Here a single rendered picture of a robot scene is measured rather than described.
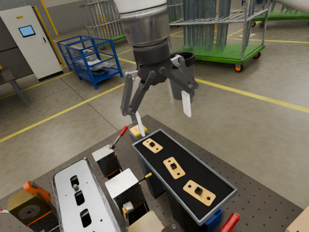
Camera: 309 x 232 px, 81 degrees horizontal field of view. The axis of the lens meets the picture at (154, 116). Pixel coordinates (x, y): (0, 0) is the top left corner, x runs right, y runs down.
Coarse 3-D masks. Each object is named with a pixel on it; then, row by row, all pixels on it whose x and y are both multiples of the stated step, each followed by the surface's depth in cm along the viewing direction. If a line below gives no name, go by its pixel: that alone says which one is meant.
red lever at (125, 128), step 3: (126, 126) 87; (123, 129) 87; (126, 129) 87; (120, 132) 87; (123, 132) 87; (120, 135) 87; (117, 138) 88; (114, 141) 88; (111, 144) 87; (114, 144) 87; (111, 147) 86; (114, 147) 88
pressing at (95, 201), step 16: (80, 160) 93; (64, 176) 86; (80, 176) 84; (96, 176) 82; (64, 192) 78; (96, 192) 75; (64, 208) 72; (80, 208) 71; (96, 208) 69; (64, 224) 67; (80, 224) 65; (96, 224) 64; (112, 224) 63
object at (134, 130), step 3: (135, 126) 81; (132, 129) 79; (135, 129) 79; (138, 129) 79; (144, 129) 78; (132, 132) 78; (135, 132) 77; (138, 132) 77; (144, 132) 78; (135, 135) 76; (138, 135) 77
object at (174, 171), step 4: (168, 160) 61; (172, 160) 60; (168, 164) 59; (172, 164) 58; (176, 164) 59; (168, 168) 58; (172, 168) 57; (176, 168) 57; (180, 168) 57; (172, 172) 57; (176, 172) 56; (180, 172) 56; (184, 172) 56; (176, 176) 55; (180, 176) 55
